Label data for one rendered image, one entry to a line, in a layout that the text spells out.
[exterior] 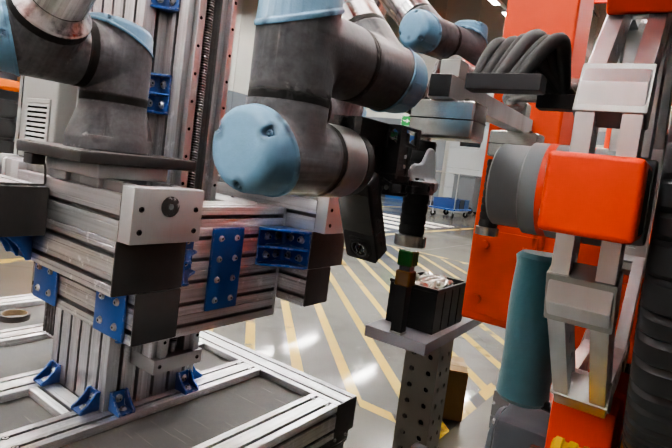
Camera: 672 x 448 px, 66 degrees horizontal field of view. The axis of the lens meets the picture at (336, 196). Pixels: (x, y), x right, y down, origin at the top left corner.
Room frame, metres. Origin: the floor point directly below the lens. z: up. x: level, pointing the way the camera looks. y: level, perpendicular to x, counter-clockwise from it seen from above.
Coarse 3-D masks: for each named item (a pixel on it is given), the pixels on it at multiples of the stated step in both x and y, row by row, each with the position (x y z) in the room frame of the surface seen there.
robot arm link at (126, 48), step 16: (96, 16) 0.90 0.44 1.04; (112, 16) 0.91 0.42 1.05; (96, 32) 0.87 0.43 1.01; (112, 32) 0.90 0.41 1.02; (128, 32) 0.91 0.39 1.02; (144, 32) 0.93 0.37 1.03; (96, 48) 0.87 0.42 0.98; (112, 48) 0.89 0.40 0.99; (128, 48) 0.91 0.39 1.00; (144, 48) 0.93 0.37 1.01; (96, 64) 0.87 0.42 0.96; (112, 64) 0.89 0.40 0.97; (128, 64) 0.91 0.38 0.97; (144, 64) 0.94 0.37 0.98; (96, 80) 0.89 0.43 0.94; (112, 80) 0.90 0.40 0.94; (128, 80) 0.91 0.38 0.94; (144, 80) 0.94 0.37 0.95; (144, 96) 0.95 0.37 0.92
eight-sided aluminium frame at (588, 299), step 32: (608, 32) 0.58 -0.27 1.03; (608, 64) 0.53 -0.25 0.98; (640, 64) 0.52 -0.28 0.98; (576, 96) 0.53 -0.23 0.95; (608, 96) 0.51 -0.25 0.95; (640, 96) 0.50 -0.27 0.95; (576, 128) 0.52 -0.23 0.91; (640, 128) 0.49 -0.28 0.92; (576, 256) 0.54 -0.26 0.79; (608, 256) 0.50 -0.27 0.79; (640, 256) 0.91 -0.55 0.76; (576, 288) 0.51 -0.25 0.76; (608, 288) 0.50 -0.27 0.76; (576, 320) 0.52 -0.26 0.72; (608, 320) 0.50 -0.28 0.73; (576, 352) 0.75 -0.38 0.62; (608, 352) 0.53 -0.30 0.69; (576, 384) 0.63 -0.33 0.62; (608, 384) 0.60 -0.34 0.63
